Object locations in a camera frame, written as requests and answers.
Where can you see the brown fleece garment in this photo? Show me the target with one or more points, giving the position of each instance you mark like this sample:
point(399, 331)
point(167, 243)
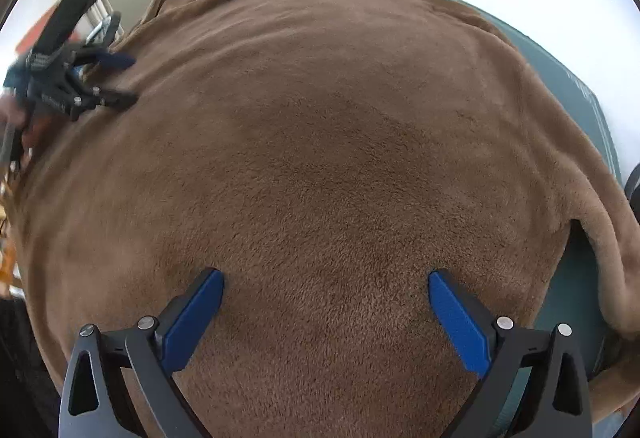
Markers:
point(325, 155)

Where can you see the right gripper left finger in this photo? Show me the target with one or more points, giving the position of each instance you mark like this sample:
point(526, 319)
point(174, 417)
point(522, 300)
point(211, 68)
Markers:
point(95, 400)

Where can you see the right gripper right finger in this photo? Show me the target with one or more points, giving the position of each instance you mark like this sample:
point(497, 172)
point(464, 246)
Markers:
point(555, 400)

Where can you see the black metal chair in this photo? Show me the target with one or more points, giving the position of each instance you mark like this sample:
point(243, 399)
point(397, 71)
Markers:
point(632, 191)

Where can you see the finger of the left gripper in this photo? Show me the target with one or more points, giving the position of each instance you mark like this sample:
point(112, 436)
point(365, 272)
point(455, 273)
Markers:
point(107, 59)
point(107, 98)

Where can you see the person's left hand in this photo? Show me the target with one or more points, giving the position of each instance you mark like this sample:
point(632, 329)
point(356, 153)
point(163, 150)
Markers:
point(32, 127)

